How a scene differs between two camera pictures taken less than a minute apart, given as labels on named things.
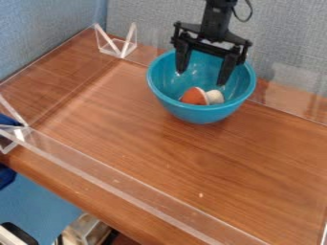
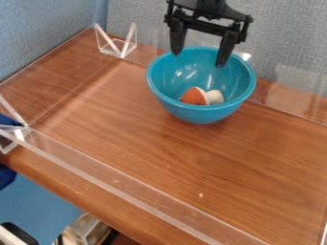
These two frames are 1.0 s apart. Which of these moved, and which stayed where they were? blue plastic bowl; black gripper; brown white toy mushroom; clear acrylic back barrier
Moved: black gripper
Stayed: clear acrylic back barrier; blue plastic bowl; brown white toy mushroom
